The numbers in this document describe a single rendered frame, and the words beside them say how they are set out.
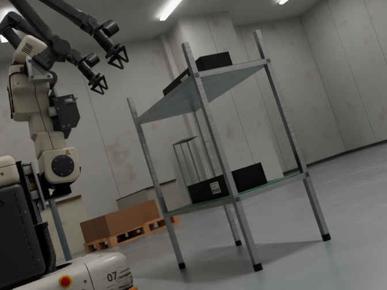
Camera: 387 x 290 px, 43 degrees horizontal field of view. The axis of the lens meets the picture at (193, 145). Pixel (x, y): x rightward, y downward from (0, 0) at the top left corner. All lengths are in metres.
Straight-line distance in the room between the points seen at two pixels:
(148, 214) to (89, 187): 3.94
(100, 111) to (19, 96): 9.65
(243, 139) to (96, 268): 10.02
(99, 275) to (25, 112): 0.84
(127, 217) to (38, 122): 4.86
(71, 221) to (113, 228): 1.60
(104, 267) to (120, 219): 4.98
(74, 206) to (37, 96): 6.19
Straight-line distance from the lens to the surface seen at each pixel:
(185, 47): 2.34
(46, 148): 2.38
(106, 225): 7.07
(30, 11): 2.45
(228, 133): 11.82
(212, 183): 2.68
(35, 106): 2.45
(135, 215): 7.26
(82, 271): 2.16
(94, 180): 11.68
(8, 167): 2.19
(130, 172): 11.95
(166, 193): 9.68
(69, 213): 8.55
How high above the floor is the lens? 0.44
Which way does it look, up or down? 5 degrees up
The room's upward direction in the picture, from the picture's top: 18 degrees counter-clockwise
